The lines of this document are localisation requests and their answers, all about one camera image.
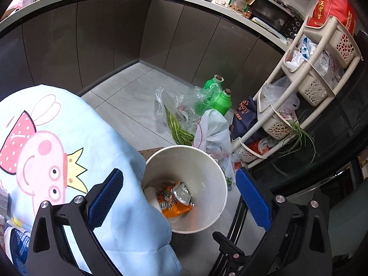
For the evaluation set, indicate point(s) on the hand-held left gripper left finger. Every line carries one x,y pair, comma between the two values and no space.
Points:
105,198

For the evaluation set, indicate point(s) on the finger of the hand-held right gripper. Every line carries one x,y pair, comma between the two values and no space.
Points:
227,247

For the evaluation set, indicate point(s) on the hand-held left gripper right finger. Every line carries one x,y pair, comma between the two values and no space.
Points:
253,198

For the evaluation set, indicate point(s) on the white plastic bin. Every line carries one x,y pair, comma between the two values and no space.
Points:
201,172

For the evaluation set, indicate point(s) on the red and white bags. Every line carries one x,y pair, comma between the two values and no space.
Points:
261,146

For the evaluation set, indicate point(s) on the orange snack wrapper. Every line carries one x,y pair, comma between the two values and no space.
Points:
172,207

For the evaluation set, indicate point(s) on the white plastic bag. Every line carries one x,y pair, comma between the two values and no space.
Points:
212,129

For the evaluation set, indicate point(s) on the dark blue shopping bag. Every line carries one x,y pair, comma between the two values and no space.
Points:
244,118

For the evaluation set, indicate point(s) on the green chives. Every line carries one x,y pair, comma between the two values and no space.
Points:
299,129

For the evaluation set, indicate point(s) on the blue cartoon printed tablecloth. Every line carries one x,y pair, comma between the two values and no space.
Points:
57,120

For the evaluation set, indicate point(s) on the grey chair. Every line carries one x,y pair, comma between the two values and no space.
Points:
348,221

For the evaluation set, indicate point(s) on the bunch of green beans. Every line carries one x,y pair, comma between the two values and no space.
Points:
178,132

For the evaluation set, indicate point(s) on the blue packet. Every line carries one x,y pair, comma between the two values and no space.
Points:
15,241

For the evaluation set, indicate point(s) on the green plastic bottle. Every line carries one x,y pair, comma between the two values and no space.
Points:
211,84
222,103

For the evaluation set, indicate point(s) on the translucent plastic bag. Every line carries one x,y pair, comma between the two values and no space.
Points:
281,92

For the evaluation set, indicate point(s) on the cream plastic basket rack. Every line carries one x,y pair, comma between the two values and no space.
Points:
313,89

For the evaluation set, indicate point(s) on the bundle of white plastic bags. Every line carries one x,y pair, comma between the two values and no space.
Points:
322,60

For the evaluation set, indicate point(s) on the dark kitchen cabinets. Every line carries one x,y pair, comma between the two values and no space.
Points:
115,34

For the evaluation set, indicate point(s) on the black microwave oven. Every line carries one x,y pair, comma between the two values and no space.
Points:
276,17

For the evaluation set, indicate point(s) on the red gift bag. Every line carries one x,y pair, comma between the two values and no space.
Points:
330,5

